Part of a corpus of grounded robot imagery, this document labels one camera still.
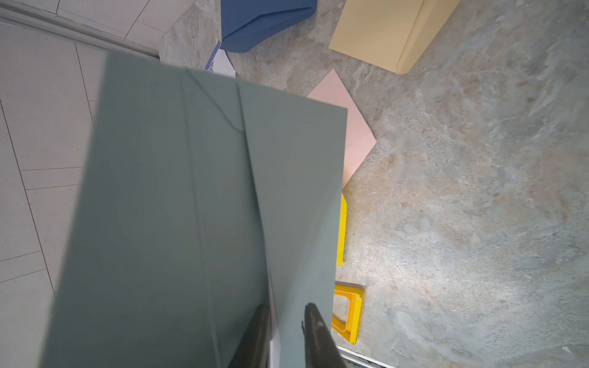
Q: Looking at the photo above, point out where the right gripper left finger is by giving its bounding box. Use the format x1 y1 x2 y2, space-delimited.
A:
228 305 271 368

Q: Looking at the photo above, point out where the light teal envelope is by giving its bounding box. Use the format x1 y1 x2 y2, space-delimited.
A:
40 52 348 367

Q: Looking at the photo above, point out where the yellow envelope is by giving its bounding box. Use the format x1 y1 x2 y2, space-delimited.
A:
337 195 348 267

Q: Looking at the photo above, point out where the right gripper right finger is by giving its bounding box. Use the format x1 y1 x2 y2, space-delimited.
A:
302 303 346 368

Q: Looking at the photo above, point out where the navy blue envelope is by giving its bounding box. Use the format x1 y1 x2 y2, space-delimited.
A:
221 0 318 53

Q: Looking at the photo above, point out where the white blue floral letter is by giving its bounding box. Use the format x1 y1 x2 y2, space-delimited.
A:
268 334 281 368
204 42 236 78

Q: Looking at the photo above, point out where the kraft tan envelope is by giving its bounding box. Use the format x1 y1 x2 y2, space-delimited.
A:
329 0 460 75

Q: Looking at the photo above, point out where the yellow triangle ruler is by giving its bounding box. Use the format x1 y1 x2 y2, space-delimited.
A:
331 282 365 345

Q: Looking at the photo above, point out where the pink envelope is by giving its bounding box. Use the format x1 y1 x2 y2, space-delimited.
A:
308 69 377 187

